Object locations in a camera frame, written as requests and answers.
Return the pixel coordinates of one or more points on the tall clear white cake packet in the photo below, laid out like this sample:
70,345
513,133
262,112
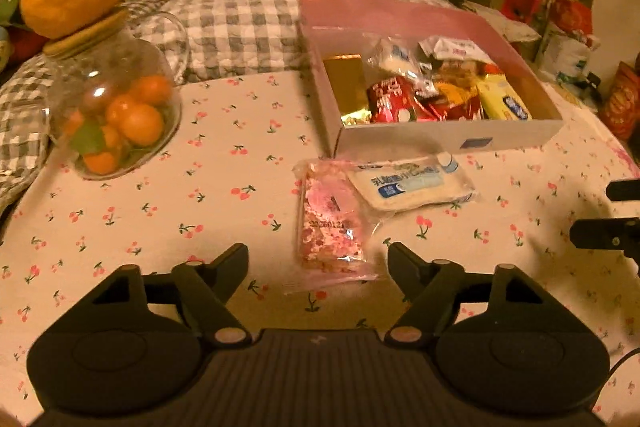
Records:
409,184

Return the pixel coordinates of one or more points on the white sachet with print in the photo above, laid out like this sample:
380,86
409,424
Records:
453,49

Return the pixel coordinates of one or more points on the pink clear candy packet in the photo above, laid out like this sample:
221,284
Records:
335,224

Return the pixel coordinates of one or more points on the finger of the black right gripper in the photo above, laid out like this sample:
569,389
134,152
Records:
619,234
623,190

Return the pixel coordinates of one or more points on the grey checkered blanket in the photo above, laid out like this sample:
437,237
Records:
225,38

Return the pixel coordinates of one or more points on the orange white snack packet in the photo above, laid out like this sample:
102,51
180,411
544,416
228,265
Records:
459,99

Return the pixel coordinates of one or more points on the red small plush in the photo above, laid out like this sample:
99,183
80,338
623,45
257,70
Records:
24,44

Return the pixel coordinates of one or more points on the cherry print table cloth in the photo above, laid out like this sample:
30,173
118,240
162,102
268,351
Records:
228,177

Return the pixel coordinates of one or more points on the red gift bag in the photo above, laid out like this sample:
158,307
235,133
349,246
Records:
571,16

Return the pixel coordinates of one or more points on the white printed sack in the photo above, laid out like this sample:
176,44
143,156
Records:
563,55

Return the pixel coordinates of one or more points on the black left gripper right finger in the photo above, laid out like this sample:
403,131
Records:
431,289

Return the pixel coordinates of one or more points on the gold bar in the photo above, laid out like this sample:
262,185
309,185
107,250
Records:
349,85

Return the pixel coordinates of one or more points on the pink silver shallow box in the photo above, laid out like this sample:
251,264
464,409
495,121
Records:
337,27

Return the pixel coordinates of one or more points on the yellow snack packet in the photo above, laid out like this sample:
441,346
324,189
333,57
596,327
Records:
499,100

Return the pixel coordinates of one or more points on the dark red candy packet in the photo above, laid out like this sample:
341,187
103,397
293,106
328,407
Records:
392,101

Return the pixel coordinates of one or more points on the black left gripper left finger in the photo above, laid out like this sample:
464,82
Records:
204,290

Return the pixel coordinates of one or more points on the small clear white cake packet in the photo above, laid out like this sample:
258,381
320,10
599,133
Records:
392,58

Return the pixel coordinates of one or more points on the glass jar with kumquats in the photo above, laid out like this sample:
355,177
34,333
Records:
113,102

